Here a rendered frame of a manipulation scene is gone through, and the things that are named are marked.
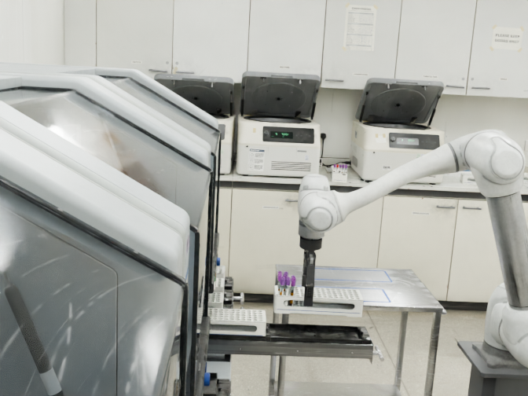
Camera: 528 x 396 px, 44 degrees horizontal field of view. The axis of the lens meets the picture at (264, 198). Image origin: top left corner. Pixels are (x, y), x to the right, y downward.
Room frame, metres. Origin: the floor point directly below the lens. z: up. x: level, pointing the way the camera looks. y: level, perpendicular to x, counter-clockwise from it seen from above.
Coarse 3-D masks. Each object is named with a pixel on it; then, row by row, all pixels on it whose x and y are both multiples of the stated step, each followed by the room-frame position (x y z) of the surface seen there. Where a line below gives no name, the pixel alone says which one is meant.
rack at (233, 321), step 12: (216, 312) 2.06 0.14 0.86; (228, 312) 2.06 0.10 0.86; (240, 312) 2.06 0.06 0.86; (252, 312) 2.06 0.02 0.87; (264, 312) 2.07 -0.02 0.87; (216, 324) 2.08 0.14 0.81; (228, 324) 2.08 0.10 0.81; (240, 324) 2.08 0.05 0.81; (252, 324) 1.99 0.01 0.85; (264, 324) 1.99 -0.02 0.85
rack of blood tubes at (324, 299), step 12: (276, 288) 2.15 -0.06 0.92; (300, 288) 2.16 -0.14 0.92; (324, 288) 2.18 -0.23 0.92; (336, 288) 2.18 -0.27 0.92; (276, 300) 2.08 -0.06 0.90; (300, 300) 2.08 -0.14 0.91; (324, 300) 2.09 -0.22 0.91; (336, 300) 2.09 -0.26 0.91; (348, 300) 2.09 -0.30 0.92; (360, 300) 2.09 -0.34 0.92; (276, 312) 2.08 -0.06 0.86; (288, 312) 2.08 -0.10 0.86; (300, 312) 2.08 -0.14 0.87; (312, 312) 2.08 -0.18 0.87; (324, 312) 2.09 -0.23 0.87; (348, 312) 2.09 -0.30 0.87; (360, 312) 2.09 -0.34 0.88
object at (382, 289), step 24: (360, 288) 2.48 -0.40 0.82; (384, 288) 2.49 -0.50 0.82; (408, 288) 2.51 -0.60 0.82; (408, 312) 2.74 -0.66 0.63; (432, 312) 2.32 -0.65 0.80; (432, 336) 2.32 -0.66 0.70; (432, 360) 2.32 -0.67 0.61; (288, 384) 2.69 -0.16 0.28; (312, 384) 2.70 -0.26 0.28; (336, 384) 2.71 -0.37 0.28; (360, 384) 2.72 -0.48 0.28; (384, 384) 2.74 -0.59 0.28; (432, 384) 2.32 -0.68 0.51
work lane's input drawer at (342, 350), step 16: (224, 336) 1.97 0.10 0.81; (240, 336) 1.98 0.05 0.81; (256, 336) 1.98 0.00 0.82; (272, 336) 1.98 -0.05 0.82; (288, 336) 2.02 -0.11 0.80; (304, 336) 2.03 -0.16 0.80; (320, 336) 2.04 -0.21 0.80; (336, 336) 2.04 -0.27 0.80; (352, 336) 2.05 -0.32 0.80; (368, 336) 2.03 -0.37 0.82; (208, 352) 1.96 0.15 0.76; (224, 352) 1.96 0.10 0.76; (240, 352) 1.97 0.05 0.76; (256, 352) 1.97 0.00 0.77; (272, 352) 1.97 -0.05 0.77; (288, 352) 1.97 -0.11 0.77; (304, 352) 1.98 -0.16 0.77; (320, 352) 1.98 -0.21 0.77; (336, 352) 1.98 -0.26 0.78; (352, 352) 1.98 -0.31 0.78; (368, 352) 1.99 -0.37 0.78
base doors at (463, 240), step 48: (240, 192) 4.32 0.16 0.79; (288, 192) 4.33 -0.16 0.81; (240, 240) 4.32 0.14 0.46; (288, 240) 4.33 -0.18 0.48; (336, 240) 4.35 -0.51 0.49; (384, 240) 4.37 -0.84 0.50; (432, 240) 4.39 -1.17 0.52; (480, 240) 4.40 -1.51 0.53; (240, 288) 4.32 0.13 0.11; (432, 288) 4.39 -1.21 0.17; (480, 288) 4.40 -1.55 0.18
